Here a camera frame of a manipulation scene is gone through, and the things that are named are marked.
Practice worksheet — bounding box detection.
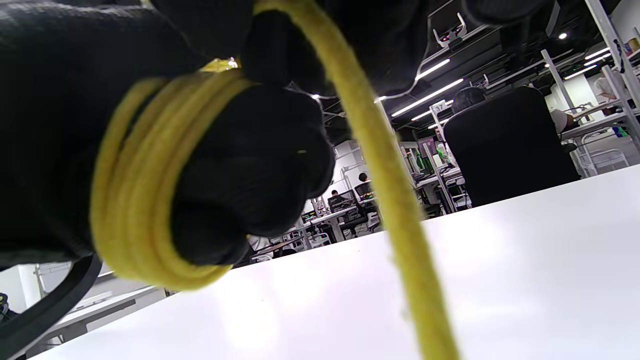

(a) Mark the black curved strap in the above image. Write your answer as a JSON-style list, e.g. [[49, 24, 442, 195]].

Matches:
[[0, 254, 104, 360]]

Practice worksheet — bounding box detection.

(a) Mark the person's left hand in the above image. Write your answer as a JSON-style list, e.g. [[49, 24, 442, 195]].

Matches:
[[150, 0, 432, 98]]

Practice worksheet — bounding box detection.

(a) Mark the black mesh office chair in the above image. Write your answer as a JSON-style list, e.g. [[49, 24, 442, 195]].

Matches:
[[353, 181, 382, 232]]

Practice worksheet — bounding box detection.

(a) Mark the long ceiling light strip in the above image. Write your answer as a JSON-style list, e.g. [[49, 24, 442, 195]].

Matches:
[[391, 78, 465, 119]]

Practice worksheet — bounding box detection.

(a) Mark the person's right hand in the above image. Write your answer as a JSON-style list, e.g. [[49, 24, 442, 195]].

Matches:
[[0, 0, 337, 269]]

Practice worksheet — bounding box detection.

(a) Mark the white background desk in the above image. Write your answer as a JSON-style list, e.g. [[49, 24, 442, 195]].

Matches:
[[300, 204, 361, 244]]

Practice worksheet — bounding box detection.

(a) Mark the short ceiling light strip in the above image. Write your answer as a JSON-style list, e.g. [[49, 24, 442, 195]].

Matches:
[[415, 58, 451, 81]]

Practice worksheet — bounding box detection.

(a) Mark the white shelf rack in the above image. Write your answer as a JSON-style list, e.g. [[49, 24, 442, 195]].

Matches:
[[560, 107, 640, 178]]

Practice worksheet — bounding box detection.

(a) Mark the yellow rope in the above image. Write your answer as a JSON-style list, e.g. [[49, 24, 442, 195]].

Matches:
[[90, 0, 462, 360]]

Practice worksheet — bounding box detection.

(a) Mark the white metal frame post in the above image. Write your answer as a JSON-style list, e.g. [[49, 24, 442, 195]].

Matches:
[[584, 0, 640, 148]]

